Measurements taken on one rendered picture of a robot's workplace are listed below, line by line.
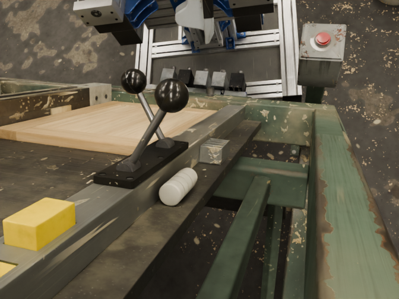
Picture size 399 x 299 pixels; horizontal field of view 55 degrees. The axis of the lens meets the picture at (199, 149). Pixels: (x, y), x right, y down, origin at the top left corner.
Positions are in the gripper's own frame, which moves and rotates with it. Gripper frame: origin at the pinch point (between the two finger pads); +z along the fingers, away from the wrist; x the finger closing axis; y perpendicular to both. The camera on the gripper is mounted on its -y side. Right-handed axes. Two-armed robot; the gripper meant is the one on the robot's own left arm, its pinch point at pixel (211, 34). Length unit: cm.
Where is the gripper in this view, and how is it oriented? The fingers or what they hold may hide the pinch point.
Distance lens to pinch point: 64.9
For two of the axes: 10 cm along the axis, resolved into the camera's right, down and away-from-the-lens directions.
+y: -10.0, 0.9, 0.2
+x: 0.3, 5.8, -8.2
